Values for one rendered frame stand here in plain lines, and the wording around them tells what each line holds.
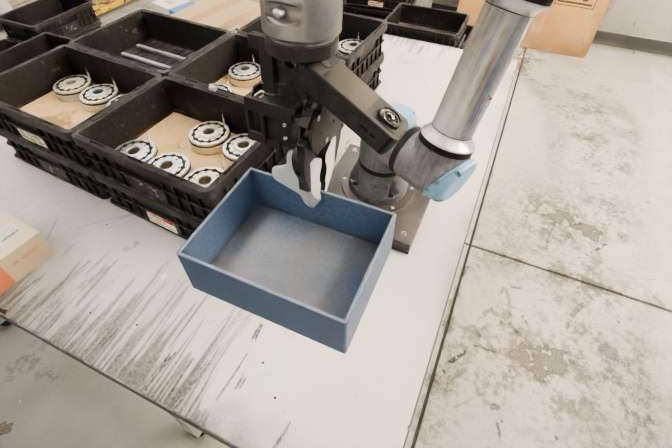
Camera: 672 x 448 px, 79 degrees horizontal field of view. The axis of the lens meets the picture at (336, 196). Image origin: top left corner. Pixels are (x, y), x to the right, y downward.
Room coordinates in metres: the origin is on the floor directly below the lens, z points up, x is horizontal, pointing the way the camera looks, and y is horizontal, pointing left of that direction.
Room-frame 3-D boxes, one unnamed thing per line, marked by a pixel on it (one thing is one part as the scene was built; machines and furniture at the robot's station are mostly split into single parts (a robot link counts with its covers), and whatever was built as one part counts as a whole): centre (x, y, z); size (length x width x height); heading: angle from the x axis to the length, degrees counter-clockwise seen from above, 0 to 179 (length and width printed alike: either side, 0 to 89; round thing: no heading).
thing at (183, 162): (0.71, 0.39, 0.86); 0.10 x 0.10 x 0.01
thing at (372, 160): (0.75, -0.12, 0.91); 0.13 x 0.12 x 0.14; 44
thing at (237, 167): (0.77, 0.35, 0.92); 0.40 x 0.30 x 0.02; 62
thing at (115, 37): (1.23, 0.57, 0.87); 0.40 x 0.30 x 0.11; 62
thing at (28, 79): (0.96, 0.71, 0.87); 0.40 x 0.30 x 0.11; 62
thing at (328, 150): (0.39, 0.03, 1.15); 0.06 x 0.03 x 0.09; 64
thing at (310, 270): (0.29, 0.05, 1.10); 0.20 x 0.15 x 0.07; 66
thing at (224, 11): (1.62, 0.47, 0.78); 0.30 x 0.22 x 0.16; 147
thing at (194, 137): (0.84, 0.32, 0.86); 0.10 x 0.10 x 0.01
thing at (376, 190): (0.76, -0.11, 0.80); 0.15 x 0.15 x 0.10
